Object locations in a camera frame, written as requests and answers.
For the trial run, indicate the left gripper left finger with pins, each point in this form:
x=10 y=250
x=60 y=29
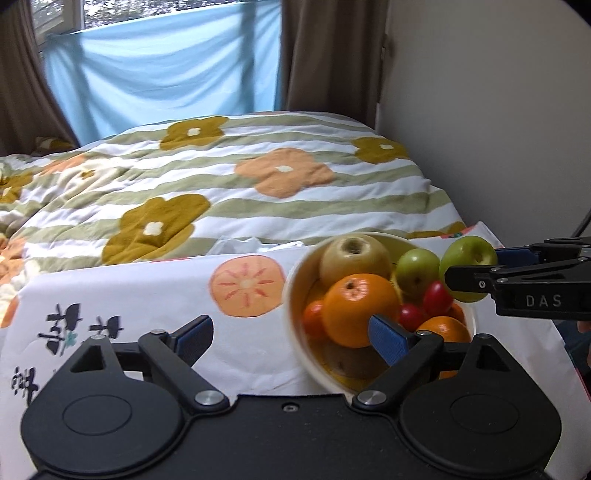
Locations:
x=171 y=357

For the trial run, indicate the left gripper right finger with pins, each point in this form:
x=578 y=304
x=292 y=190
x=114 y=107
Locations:
x=411 y=360

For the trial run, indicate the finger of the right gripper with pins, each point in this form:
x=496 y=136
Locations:
x=487 y=279
x=550 y=250

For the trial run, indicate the green apple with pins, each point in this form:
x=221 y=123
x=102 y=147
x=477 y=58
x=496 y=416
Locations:
x=416 y=270
x=467 y=251

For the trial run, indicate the red cherry tomato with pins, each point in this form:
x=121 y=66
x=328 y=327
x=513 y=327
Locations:
x=412 y=316
x=437 y=300

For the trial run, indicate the large orange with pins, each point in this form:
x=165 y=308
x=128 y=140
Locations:
x=449 y=328
x=352 y=301

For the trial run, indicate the small mandarin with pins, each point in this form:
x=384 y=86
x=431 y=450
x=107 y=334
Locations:
x=312 y=320
x=455 y=311

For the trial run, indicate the large yellow pear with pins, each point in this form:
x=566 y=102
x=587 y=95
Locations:
x=354 y=254

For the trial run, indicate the person's hand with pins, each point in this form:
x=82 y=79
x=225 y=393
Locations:
x=584 y=328

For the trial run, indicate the cream yellow duck bowl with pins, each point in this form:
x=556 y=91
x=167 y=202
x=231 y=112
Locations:
x=338 y=369

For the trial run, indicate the floral striped quilt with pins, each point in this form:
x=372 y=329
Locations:
x=171 y=190

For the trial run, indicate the brown right curtain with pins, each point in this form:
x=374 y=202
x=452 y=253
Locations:
x=331 y=56

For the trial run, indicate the brown curtain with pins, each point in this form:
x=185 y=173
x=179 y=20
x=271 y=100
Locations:
x=331 y=56
x=28 y=107

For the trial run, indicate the brown left curtain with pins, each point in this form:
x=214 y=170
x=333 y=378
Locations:
x=28 y=107

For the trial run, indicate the light blue window cloth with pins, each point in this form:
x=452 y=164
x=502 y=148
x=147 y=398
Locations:
x=218 y=60

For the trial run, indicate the window frame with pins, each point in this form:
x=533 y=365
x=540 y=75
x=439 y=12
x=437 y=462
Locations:
x=63 y=16

